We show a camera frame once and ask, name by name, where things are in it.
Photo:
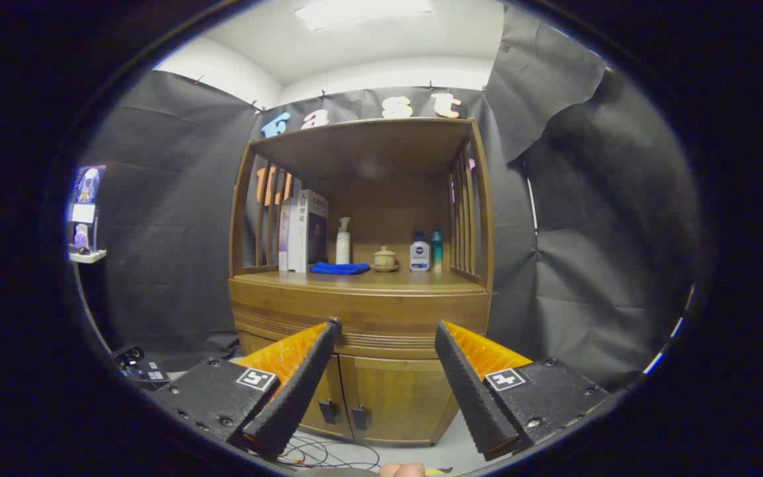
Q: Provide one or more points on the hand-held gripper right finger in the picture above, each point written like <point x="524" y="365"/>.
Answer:
<point x="471" y="391"/>

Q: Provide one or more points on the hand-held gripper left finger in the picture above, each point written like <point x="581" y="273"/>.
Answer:
<point x="302" y="391"/>

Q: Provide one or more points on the wooden drawer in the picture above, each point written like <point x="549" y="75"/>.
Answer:
<point x="368" y="308"/>

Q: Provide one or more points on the wooden cabinet door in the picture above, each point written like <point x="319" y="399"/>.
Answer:
<point x="395" y="397"/>
<point x="330" y="391"/>

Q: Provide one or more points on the wooden countertop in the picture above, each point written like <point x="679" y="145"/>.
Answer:
<point x="408" y="278"/>

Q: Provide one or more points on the wooden cabinet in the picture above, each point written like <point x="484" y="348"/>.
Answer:
<point x="381" y="146"/>

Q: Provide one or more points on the blue folded cloth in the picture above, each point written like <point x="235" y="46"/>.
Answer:
<point x="340" y="268"/>

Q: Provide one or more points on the teal slim bottle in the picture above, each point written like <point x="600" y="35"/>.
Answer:
<point x="436" y="252"/>

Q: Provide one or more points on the white lotion bottle blue cap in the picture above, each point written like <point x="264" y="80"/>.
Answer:
<point x="419" y="255"/>

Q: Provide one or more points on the white pump bottle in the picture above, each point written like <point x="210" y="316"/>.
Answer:
<point x="343" y="248"/>

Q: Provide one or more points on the thin pale purple book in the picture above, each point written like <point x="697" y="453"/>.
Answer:
<point x="283" y="238"/>

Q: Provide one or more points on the beige lidded teacup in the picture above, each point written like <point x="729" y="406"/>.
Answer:
<point x="385" y="260"/>

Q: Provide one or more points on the thick white book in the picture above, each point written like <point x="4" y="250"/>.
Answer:
<point x="302" y="232"/>

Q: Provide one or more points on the black electronic device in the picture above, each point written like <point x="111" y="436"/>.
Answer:
<point x="140" y="368"/>

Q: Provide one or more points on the lit picture panel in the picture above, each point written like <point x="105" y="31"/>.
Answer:
<point x="87" y="192"/>

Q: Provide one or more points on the ceiling light panel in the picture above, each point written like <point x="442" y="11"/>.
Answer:
<point x="361" y="13"/>

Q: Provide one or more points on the white wall shelf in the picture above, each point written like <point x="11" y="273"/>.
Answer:
<point x="87" y="256"/>

